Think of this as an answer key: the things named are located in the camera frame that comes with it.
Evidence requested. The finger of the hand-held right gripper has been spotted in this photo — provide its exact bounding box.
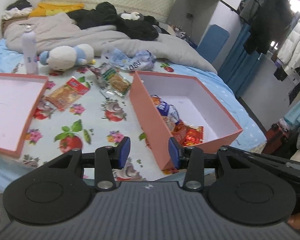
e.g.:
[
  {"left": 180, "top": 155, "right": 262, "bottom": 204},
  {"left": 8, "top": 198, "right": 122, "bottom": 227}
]
[{"left": 224, "top": 145, "right": 288, "bottom": 171}]

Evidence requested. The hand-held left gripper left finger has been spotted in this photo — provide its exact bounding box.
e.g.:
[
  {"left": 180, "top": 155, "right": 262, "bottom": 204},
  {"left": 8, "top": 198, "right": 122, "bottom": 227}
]
[{"left": 44, "top": 136, "right": 132, "bottom": 192}]

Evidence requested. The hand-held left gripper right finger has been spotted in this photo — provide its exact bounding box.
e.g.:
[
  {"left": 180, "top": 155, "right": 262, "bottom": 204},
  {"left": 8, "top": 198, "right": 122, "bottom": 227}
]
[{"left": 168, "top": 137, "right": 259, "bottom": 192}]

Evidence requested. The shiny red snack bag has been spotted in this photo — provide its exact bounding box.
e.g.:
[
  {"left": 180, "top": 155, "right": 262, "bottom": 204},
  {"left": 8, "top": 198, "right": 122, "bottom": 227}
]
[{"left": 171, "top": 121, "right": 205, "bottom": 147}]

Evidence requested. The blue purple snack bag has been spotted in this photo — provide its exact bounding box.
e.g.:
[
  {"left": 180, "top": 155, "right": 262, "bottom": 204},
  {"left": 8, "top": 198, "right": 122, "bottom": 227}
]
[{"left": 156, "top": 102, "right": 179, "bottom": 125}]

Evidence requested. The pink cardboard box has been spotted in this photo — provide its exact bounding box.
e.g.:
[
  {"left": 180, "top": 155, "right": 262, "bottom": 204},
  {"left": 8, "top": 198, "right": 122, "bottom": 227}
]
[{"left": 129, "top": 70, "right": 243, "bottom": 171}]

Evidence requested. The plain orange snack bag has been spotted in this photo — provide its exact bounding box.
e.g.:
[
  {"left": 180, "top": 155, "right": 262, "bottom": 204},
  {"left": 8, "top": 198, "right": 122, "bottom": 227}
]
[{"left": 150, "top": 95, "right": 165, "bottom": 108}]

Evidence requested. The green snack bag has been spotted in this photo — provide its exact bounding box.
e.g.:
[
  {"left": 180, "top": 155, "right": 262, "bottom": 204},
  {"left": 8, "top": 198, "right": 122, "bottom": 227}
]
[{"left": 97, "top": 64, "right": 132, "bottom": 98}]

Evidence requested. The orange snack bag red label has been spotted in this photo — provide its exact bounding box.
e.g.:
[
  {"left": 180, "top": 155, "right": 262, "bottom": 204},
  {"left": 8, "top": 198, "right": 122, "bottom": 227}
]
[{"left": 45, "top": 77, "right": 91, "bottom": 112}]

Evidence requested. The red suitcase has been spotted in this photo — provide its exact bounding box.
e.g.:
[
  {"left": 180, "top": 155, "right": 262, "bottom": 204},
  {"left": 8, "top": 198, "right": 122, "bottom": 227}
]
[{"left": 261, "top": 122, "right": 290, "bottom": 155}]

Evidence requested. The teal cloth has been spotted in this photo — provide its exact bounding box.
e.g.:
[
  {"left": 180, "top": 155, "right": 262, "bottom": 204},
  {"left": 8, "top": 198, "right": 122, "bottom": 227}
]
[{"left": 282, "top": 94, "right": 300, "bottom": 128}]

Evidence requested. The crumpled printed plastic bag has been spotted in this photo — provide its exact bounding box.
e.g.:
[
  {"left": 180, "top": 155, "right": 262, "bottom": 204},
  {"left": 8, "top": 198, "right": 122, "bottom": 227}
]
[{"left": 101, "top": 47, "right": 157, "bottom": 72}]

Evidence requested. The blue curtain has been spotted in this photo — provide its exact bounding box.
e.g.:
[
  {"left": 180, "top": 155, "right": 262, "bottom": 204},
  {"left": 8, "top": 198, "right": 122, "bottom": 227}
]
[{"left": 219, "top": 22, "right": 259, "bottom": 98}]

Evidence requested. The blue white penguin plush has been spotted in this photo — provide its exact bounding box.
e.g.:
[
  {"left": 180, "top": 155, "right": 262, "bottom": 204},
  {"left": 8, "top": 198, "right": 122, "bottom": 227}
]
[{"left": 39, "top": 44, "right": 96, "bottom": 71}]

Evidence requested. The blue chair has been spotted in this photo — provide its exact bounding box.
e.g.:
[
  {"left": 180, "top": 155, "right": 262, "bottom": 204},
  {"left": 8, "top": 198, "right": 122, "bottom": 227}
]
[{"left": 197, "top": 24, "right": 229, "bottom": 63}]

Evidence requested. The hanging white puffer jacket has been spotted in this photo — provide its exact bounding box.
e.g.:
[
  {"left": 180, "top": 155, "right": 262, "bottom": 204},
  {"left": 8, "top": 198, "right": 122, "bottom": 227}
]
[{"left": 276, "top": 12, "right": 300, "bottom": 74}]

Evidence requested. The pink cardboard box lid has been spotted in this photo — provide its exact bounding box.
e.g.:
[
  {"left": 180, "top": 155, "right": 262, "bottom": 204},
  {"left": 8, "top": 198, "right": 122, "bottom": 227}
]
[{"left": 0, "top": 72, "right": 49, "bottom": 158}]

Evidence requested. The black clothes heap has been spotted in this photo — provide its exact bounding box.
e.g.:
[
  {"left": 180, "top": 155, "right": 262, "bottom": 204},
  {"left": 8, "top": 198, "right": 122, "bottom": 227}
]
[{"left": 66, "top": 2, "right": 170, "bottom": 41}]

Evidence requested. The grey duvet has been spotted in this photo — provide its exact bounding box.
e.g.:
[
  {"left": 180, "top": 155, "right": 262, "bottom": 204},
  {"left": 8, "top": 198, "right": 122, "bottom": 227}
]
[{"left": 3, "top": 12, "right": 218, "bottom": 74}]

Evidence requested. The white spray bottle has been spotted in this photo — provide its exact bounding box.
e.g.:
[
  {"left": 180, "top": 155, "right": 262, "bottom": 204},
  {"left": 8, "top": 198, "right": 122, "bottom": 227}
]
[{"left": 21, "top": 31, "right": 38, "bottom": 75}]

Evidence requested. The black white panda plush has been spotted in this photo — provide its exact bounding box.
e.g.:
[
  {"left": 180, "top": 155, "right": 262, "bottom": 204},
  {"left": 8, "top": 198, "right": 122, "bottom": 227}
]
[{"left": 120, "top": 12, "right": 143, "bottom": 21}]

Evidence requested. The hanging black jacket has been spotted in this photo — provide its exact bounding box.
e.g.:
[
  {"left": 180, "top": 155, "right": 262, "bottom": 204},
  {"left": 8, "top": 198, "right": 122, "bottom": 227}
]
[{"left": 243, "top": 0, "right": 294, "bottom": 55}]

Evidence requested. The yellow pillow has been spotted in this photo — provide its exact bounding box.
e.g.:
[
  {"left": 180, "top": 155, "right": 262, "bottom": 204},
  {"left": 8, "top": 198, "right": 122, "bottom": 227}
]
[{"left": 29, "top": 2, "right": 85, "bottom": 17}]

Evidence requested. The black and white clothes pile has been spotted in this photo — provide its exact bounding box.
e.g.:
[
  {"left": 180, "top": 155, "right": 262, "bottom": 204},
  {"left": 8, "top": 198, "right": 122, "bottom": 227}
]
[{"left": 1, "top": 0, "right": 33, "bottom": 20}]

